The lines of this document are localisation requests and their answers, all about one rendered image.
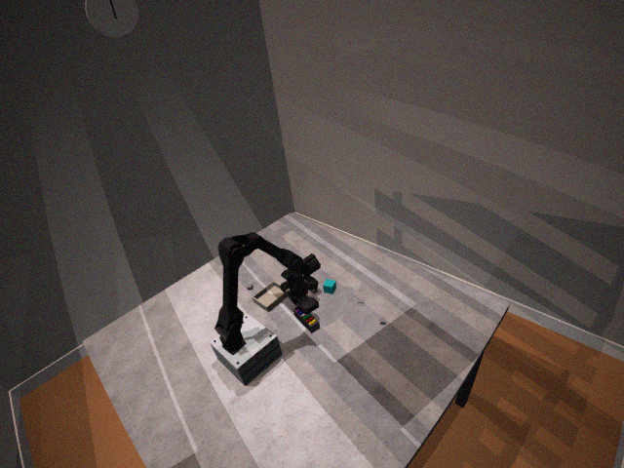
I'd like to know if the teal cube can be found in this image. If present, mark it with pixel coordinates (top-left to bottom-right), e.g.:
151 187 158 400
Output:
323 279 336 294

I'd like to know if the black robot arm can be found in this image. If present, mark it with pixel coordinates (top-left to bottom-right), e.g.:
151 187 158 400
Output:
214 232 321 355

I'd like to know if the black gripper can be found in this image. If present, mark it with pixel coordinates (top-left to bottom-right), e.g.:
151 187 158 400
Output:
280 281 319 314

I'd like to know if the tan shallow tray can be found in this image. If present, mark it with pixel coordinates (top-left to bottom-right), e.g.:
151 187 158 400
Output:
253 281 289 312

